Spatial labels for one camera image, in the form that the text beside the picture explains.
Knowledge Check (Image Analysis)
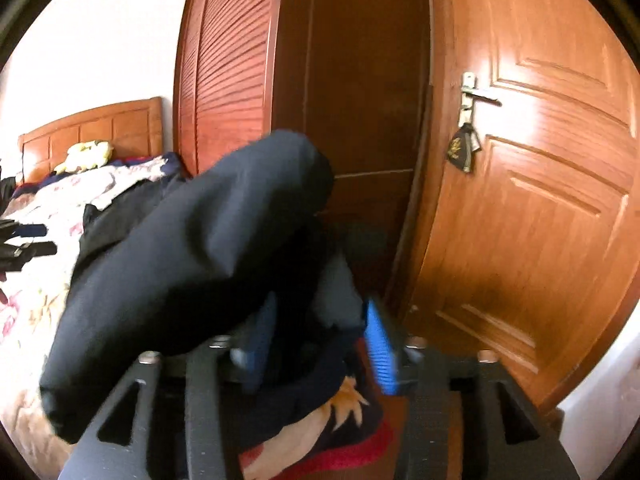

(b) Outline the black hanging key pouch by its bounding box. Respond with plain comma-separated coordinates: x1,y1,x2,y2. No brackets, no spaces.
447,122,483,174

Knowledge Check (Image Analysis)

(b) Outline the metal door handle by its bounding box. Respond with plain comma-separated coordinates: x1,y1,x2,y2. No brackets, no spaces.
460,72,503,126

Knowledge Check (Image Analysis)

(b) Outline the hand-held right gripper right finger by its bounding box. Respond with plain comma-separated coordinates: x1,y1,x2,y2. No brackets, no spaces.
364,296,581,480

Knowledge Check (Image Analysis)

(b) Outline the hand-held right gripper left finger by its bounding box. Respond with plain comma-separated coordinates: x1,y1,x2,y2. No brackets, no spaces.
57,295,281,480

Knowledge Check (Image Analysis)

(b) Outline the floral blanket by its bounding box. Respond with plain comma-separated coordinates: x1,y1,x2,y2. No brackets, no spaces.
0,156,396,480

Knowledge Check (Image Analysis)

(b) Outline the wooden bed headboard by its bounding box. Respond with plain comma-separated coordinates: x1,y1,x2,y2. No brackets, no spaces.
18,96,165,184

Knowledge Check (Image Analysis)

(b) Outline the wooden louvered wardrobe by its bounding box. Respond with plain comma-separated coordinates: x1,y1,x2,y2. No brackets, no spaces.
172,0,436,311

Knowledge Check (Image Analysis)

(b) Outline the yellow plush toy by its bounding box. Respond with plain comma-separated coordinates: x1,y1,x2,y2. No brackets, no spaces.
53,140,114,175

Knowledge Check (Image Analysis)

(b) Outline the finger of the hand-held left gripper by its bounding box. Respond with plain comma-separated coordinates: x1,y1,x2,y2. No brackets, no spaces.
5,241,58,262
2,224,48,240

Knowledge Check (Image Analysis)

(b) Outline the wooden room door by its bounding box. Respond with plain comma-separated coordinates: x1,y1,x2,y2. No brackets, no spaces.
390,0,640,411

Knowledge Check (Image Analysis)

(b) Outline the black trench coat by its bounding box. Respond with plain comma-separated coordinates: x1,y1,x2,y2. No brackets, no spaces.
39,129,381,453

